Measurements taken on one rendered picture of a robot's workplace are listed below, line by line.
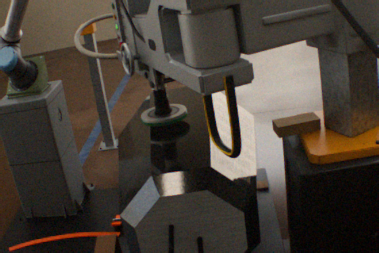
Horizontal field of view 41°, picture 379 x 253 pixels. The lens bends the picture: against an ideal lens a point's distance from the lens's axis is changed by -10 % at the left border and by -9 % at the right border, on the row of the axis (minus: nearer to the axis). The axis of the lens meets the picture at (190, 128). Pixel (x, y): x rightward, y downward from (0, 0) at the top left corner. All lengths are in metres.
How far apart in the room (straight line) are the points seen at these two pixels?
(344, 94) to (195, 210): 0.76
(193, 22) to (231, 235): 0.86
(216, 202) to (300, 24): 0.73
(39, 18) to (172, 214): 7.96
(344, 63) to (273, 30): 0.41
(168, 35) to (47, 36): 7.88
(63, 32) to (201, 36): 8.01
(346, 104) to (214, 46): 0.70
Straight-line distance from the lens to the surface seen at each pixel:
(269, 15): 1.86
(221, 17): 1.75
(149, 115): 2.55
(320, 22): 2.01
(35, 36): 9.88
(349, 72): 2.15
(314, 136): 2.29
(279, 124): 2.31
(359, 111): 2.24
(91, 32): 4.34
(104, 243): 3.01
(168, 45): 1.99
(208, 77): 1.75
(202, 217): 2.08
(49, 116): 3.37
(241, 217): 2.10
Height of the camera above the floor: 1.70
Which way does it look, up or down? 21 degrees down
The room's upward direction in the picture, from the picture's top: 9 degrees counter-clockwise
